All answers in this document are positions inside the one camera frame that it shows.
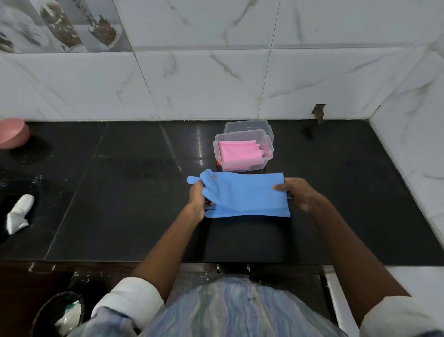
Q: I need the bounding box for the metal cabinet handle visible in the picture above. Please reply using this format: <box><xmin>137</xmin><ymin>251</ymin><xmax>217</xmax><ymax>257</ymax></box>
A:
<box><xmin>28</xmin><ymin>262</ymin><xmax>56</xmax><ymax>273</ymax></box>

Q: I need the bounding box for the white squeezed tube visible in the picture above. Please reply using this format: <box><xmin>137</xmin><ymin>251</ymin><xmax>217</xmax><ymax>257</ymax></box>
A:
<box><xmin>6</xmin><ymin>194</ymin><xmax>35</xmax><ymax>235</ymax></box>

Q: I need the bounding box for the person's left forearm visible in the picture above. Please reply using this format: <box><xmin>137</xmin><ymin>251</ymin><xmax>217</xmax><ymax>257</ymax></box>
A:
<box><xmin>131</xmin><ymin>205</ymin><xmax>205</xmax><ymax>303</ymax></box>

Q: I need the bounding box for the transparent box lid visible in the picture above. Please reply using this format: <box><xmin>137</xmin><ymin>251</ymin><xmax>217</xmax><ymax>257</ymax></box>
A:
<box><xmin>223</xmin><ymin>119</ymin><xmax>275</xmax><ymax>143</ymax></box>

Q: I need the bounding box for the blue streaked shirt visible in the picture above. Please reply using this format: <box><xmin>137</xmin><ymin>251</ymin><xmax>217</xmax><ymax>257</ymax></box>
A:
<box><xmin>68</xmin><ymin>276</ymin><xmax>444</xmax><ymax>337</ymax></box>

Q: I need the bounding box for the transparent plastic box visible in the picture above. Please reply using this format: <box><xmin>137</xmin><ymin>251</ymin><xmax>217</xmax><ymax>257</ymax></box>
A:
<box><xmin>213</xmin><ymin>129</ymin><xmax>275</xmax><ymax>173</ymax></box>

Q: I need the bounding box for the pink bowl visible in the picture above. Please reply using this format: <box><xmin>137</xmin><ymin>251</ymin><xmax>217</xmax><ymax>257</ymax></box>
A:
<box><xmin>0</xmin><ymin>118</ymin><xmax>31</xmax><ymax>150</ymax></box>

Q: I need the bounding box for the white crumpled paper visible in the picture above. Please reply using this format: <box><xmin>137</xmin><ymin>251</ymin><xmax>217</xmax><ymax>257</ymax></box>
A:
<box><xmin>54</xmin><ymin>300</ymin><xmax>84</xmax><ymax>336</ymax></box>

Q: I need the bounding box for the person's right hand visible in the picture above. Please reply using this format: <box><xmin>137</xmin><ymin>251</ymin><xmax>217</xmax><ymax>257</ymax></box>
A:
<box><xmin>271</xmin><ymin>177</ymin><xmax>325</xmax><ymax>213</ymax></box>

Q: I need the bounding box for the person's right forearm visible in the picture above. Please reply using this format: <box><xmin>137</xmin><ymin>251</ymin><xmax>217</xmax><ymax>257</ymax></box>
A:
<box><xmin>310</xmin><ymin>194</ymin><xmax>412</xmax><ymax>327</ymax></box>

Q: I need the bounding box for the black trash bin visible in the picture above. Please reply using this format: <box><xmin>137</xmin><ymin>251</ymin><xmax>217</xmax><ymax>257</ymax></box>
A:
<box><xmin>29</xmin><ymin>291</ymin><xmax>86</xmax><ymax>337</ymax></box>

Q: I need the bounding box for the person's left hand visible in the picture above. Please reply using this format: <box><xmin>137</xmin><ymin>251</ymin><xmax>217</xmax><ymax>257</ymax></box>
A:
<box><xmin>187</xmin><ymin>180</ymin><xmax>213</xmax><ymax>223</ymax></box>

